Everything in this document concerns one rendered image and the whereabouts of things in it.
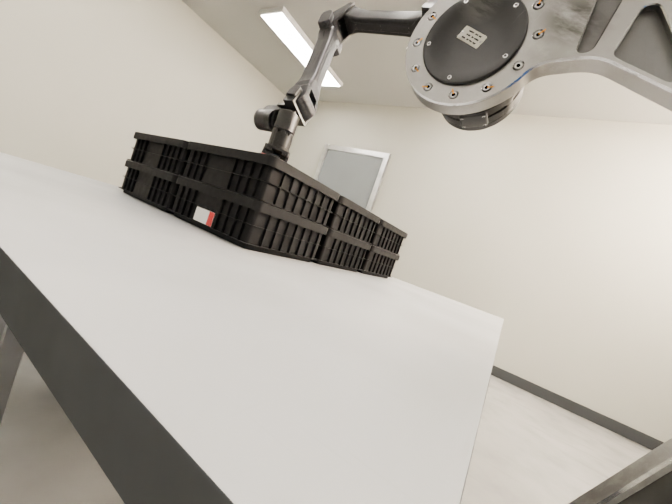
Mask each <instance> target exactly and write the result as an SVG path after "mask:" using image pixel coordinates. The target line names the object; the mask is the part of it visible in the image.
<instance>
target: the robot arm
mask: <svg viewBox="0 0 672 504"><path fill-rule="evenodd" d="M437 1H438V0H428V1H427V2H425V3H424V4H423V6H422V7H421V8H422V10H421V11H388V10H365V9H361V8H358V7H355V3H354V2H349V3H348V4H346V5H344V6H342V7H341V8H339V9H337V10H336V11H334V12H333V11H332V10H327V11H325V12H323V13H322V14H321V16H320V18H319V20H318V25H319V28H320V30H319V32H318V39H317V42H316V44H315V46H314V49H313V51H312V53H311V55H310V58H309V60H308V62H307V64H306V67H305V69H304V71H303V73H302V76H301V78H300V79H299V80H298V82H296V83H295V85H294V86H293V87H291V88H290V89H289V90H288V92H287V93H286V95H287V96H286V97H285V98H284V99H283V101H284V103H278V104H277V105H267V106H265V107H264V109H258V110H257V111H256V112H255V114H254V124H255V126H256V128H257V129H259V130H262V131H268V132H272V133H271V136H270V139H269V142H268V143H265V146H264V148H263V150H262V152H261V153H263V154H269V155H273V156H275V157H278V158H280V159H281V160H283V161H285V162H286V163H287V162H288V159H289V155H290V153H289V149H290V146H291V143H292V140H293V136H294V134H295V131H296V129H297V126H304V127H305V126H306V124H307V123H308V122H309V120H310V119H311V118H312V117H313V116H314V115H315V113H316V110H317V108H318V104H317V103H318V100H319V96H320V89H321V86H322V84H323V81H324V78H325V76H326V73H327V71H328V68H329V65H330V63H331V60H332V58H333V57H335V56H338V55H340V52H341V49H342V43H343V42H344V41H346V40H347V39H348V38H349V37H350V36H351V35H353V34H356V33H368V34H380V35H392V36H403V37H411V35H412V33H413V31H414V29H415V28H416V26H417V24H418V23H419V21H420V20H421V19H422V17H423V16H424V15H425V14H426V12H427V11H428V10H429V9H430V8H431V7H432V6H433V5H434V4H435V3H436V2H437ZM339 25H340V26H339Z"/></svg>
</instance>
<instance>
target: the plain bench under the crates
mask: <svg viewBox="0 0 672 504"><path fill-rule="evenodd" d="M123 191H124V190H123V189H121V188H118V186H115V185H111V184H108V183H105V182H101V181H98V180H94V179H91V178H87V177H84V176H81V175H77V174H74V173H70V172H67V171H63V170H60V169H57V168H53V167H50V166H46V165H43V164H39V163H36V162H33V161H29V160H26V159H22V158H19V157H15V156H12V155H9V154H5V153H2V152H0V426H1V422H2V419H3V416H4V413H5V410H6V406H7V403H8V400H9V397H10V394H11V390H12V387H13V384H14V381H15V378H16V374H17V371H18V368H19V365H20V362H21V358H22V355H23V352H25V353H26V355H27V356H28V358H29V359H30V361H31V362H32V364H33V365H34V367H35V368H36V370H37V371H38V373H39V374H40V376H41V377H42V379H43V380H44V382H45V384H46V385H47V387H48V388H49V390H50V391H51V393H52V394H53V396H54V397H55V399H56V400H57V402H58V403H59V405H60V406H61V408H62V409H63V411H64V412H65V414H66V415H67V417H68V418H69V420H70V421H71V423H72V424H73V426H74V428H75V429H76V431H77V432H78V434H79V435H80V437H81V438H82V440H83V441H84V443H85V444H86V446H87V447H88V449H89V450H90V452H91V453H92V455H93V456H94V458H95V459H96V461H97V462H98V464H99V465H100V467H101V469H102V470H103V472H104V473H105V475H106V476H107V478H108V479H109V481H110V482H111V484H112V485H113V487H114V488H115V490H116V491H117V493H118V494H119V496H120V497H121V499H122V500H123V502H124V503H125V504H460V503H461V499H462V495H463V491H464V486H465V482H466V478H467V474H468V469H469V465H470V461H471V457H472V453H473V448H474V444H475V440H476V436H477V431H478V427H479V423H480V419H481V414H482V410H483V406H484V402H485V398H486V393H487V389H488V385H489V381H490V376H491V372H492V368H493V364H494V359H495V355H496V351H497V347H498V343H499V338H500V334H501V330H502V326H503V321H504V319H502V318H500V317H497V316H494V315H492V314H489V313H487V312H484V311H481V310H479V309H476V308H473V307H471V306H468V305H465V304H463V303H460V302H457V301H455V300H452V299H449V298H447V297H444V296H441V295H439V294H436V293H433V292H431V291H428V290H425V289H423V288H420V287H417V286H415V285H412V284H409V283H407V282H404V281H402V280H399V279H396V278H394V277H392V278H391V277H388V278H387V279H386V278H381V277H377V276H372V275H367V274H362V273H360V272H353V271H348V270H343V269H338V268H334V267H329V266H324V265H319V264H316V263H314V262H311V261H310V262H305V261H300V260H295V259H291V258H286V257H281V256H276V255H272V254H267V253H262V252H257V251H252V250H248V249H244V248H242V247H239V246H237V245H235V244H233V243H231V242H229V241H227V240H224V239H222V238H220V237H218V236H216V235H214V234H211V233H209V232H207V231H205V230H203V229H201V228H199V227H196V226H194V225H192V224H190V223H188V222H186V221H184V220H181V219H179V218H177V217H175V216H174V214H170V213H167V212H164V211H162V210H160V209H158V208H156V207H154V206H151V205H149V204H147V203H145V202H143V201H141V200H138V199H136V198H134V197H132V196H130V195H128V194H126V193H123Z"/></svg>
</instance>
